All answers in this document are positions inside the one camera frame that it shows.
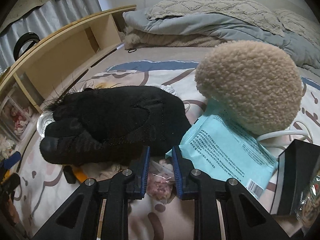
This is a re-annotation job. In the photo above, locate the cartoon printed blanket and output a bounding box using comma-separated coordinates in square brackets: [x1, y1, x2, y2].
[14, 62, 319, 239]

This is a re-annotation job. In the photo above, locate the silver foil bag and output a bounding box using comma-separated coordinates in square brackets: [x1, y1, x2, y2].
[296, 170, 319, 234]

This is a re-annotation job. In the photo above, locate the teal wet wipes pack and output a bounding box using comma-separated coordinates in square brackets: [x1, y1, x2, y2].
[179, 100, 278, 199]

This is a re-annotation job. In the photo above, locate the black hardcover book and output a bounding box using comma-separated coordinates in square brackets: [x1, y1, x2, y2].
[270, 139, 319, 216]

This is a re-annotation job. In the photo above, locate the black fuzzy slipper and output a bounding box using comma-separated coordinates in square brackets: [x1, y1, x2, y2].
[40, 86, 191, 166]

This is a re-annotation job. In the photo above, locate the beige plush slipper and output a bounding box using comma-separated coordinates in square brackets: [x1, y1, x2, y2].
[195, 41, 303, 135]

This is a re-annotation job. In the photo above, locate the wooden bedside shelf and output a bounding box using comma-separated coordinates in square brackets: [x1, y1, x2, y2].
[1, 5, 136, 142]

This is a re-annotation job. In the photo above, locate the beige fleece blanket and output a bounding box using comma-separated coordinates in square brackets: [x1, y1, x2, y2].
[124, 27, 226, 50]

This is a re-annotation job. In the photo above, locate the grey blue duvet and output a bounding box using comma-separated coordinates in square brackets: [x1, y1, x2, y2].
[123, 9, 319, 75]

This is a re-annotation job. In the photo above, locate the beige quilted right pillow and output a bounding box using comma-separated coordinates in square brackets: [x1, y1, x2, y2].
[273, 9, 319, 46]

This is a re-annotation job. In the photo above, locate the beige quilted pillow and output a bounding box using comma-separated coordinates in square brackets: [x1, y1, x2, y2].
[146, 0, 284, 37]
[273, 9, 319, 46]

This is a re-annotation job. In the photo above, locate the grey curtain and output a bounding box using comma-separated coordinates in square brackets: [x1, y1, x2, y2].
[1, 0, 101, 72]

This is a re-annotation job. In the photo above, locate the beige quilted left pillow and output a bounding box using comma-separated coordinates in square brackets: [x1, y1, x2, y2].
[146, 0, 284, 37]

